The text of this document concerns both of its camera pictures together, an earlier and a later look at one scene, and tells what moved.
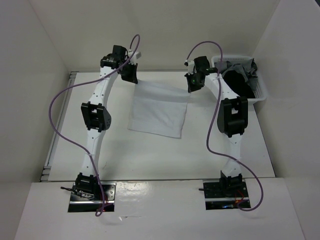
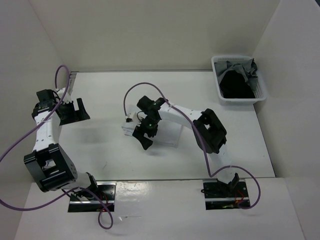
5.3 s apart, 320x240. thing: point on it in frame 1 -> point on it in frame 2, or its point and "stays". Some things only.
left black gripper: (132, 77) -> (77, 115)
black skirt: (240, 85) stays
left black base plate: (78, 203) stays
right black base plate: (225, 197) stays
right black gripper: (191, 87) -> (139, 134)
